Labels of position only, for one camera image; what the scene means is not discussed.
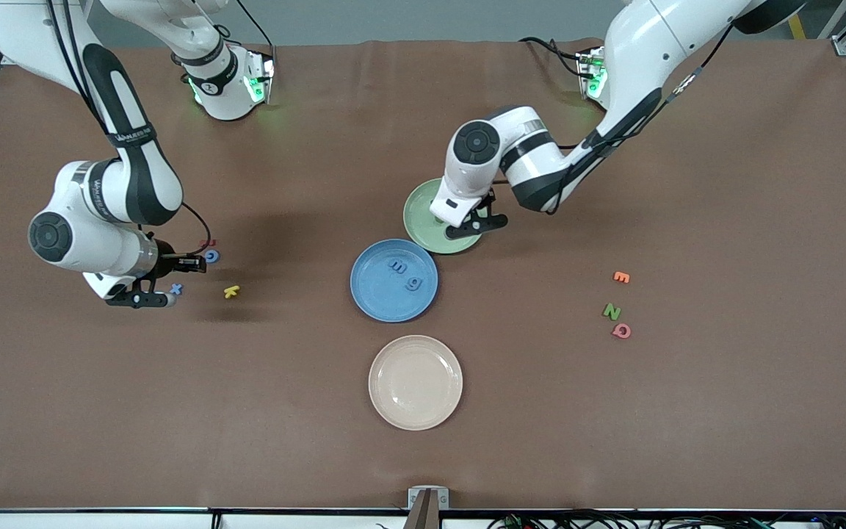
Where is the cream plate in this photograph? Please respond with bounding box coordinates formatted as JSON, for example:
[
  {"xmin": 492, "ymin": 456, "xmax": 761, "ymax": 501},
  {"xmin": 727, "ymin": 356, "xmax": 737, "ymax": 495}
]
[{"xmin": 368, "ymin": 334, "xmax": 464, "ymax": 431}]

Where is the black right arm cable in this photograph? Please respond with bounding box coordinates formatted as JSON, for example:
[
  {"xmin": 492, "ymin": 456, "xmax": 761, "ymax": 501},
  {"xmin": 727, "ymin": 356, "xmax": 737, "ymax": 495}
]
[{"xmin": 45, "ymin": 0, "xmax": 212, "ymax": 258}]

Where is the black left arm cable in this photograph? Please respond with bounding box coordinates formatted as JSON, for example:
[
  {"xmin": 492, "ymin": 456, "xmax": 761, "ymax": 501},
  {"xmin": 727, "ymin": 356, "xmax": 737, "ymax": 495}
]
[{"xmin": 540, "ymin": 22, "xmax": 734, "ymax": 217}]

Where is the green plate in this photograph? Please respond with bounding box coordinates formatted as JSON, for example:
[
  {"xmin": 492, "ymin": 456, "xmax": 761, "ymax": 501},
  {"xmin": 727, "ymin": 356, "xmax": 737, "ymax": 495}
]
[{"xmin": 402, "ymin": 179, "xmax": 484, "ymax": 256}]

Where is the brown table mat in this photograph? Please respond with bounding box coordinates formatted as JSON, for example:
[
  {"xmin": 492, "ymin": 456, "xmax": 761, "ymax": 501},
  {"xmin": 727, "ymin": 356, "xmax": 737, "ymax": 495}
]
[{"xmin": 0, "ymin": 37, "xmax": 846, "ymax": 511}]

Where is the blue plate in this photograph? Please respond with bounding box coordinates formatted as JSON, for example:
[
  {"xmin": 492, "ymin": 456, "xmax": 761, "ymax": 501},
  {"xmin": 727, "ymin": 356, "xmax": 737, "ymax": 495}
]
[{"xmin": 350, "ymin": 238, "xmax": 439, "ymax": 323}]

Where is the grey metal bracket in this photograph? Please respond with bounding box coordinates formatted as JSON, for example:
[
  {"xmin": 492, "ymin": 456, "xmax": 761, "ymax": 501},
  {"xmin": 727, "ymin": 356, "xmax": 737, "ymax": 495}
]
[{"xmin": 408, "ymin": 486, "xmax": 450, "ymax": 510}]

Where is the dark camera pole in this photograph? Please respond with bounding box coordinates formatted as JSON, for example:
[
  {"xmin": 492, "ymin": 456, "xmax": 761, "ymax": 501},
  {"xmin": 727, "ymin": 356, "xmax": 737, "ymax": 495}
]
[{"xmin": 402, "ymin": 489, "xmax": 441, "ymax": 529}]

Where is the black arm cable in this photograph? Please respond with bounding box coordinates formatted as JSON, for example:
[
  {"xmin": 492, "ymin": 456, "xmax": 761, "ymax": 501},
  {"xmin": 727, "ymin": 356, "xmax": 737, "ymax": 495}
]
[
  {"xmin": 540, "ymin": 22, "xmax": 734, "ymax": 217},
  {"xmin": 45, "ymin": 0, "xmax": 212, "ymax": 258}
]

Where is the black base cable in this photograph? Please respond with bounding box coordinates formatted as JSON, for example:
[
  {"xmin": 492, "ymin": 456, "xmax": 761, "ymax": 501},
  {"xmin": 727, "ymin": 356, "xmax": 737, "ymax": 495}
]
[
  {"xmin": 236, "ymin": 0, "xmax": 277, "ymax": 48},
  {"xmin": 518, "ymin": 35, "xmax": 587, "ymax": 80}
]

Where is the black cable bundle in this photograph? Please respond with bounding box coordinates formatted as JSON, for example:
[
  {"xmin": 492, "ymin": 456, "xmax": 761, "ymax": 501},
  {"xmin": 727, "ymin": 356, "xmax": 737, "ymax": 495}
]
[{"xmin": 485, "ymin": 507, "xmax": 846, "ymax": 529}]

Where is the white table edge rail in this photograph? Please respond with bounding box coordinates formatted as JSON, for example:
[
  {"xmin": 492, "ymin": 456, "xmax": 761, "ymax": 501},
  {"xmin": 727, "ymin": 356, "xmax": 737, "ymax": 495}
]
[{"xmin": 0, "ymin": 511, "xmax": 846, "ymax": 529}]

